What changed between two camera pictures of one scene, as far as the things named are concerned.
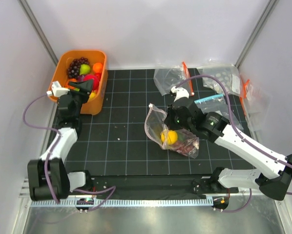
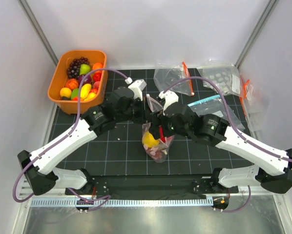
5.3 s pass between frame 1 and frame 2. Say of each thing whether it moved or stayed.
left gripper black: moved
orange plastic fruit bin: stayed
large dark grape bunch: moved
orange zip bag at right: stayed
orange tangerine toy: stayed
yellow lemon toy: moved
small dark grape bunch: stayed
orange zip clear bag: stayed
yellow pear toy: stayed
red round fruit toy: moved
